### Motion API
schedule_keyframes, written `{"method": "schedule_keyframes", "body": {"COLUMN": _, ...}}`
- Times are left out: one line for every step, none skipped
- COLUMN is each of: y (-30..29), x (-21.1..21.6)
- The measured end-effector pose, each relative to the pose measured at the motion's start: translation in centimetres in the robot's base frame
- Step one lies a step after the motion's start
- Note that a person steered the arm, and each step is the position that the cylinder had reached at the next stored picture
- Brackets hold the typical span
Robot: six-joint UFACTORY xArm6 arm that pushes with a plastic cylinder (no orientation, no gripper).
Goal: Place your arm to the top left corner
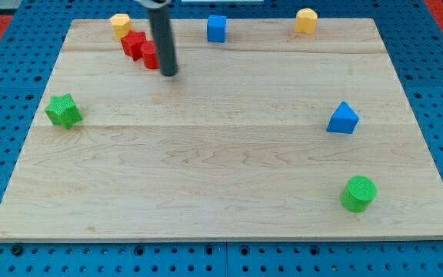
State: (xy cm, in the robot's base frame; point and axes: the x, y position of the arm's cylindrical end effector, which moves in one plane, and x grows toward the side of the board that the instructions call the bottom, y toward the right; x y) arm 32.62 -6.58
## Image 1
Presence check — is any light wooden board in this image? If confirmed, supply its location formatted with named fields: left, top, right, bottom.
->
left=0, top=18, right=443, bottom=243

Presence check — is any blue cube block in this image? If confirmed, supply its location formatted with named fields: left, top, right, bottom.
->
left=207, top=15, right=227, bottom=43

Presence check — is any red cylinder block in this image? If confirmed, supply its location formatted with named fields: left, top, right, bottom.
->
left=140, top=41, right=159, bottom=69

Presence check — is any blue triangle block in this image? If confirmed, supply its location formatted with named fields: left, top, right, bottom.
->
left=326, top=102, right=359, bottom=134

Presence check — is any red star block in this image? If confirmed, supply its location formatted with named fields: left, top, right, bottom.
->
left=121, top=30, right=147, bottom=61

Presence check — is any dark grey cylindrical robot stick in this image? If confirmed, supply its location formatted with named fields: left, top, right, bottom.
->
left=138, top=0, right=178, bottom=77

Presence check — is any yellow heart block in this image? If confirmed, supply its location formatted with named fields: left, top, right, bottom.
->
left=294, top=8, right=318, bottom=34

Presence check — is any green cylinder block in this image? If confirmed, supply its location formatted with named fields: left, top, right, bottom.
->
left=340, top=175, right=378, bottom=212

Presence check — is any yellow hexagon block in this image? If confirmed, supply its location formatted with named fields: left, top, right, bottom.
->
left=109, top=13, right=132, bottom=41

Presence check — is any green star block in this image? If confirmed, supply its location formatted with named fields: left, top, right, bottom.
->
left=45, top=94, right=82, bottom=129

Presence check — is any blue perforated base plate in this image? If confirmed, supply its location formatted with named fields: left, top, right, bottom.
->
left=0, top=1, right=443, bottom=276

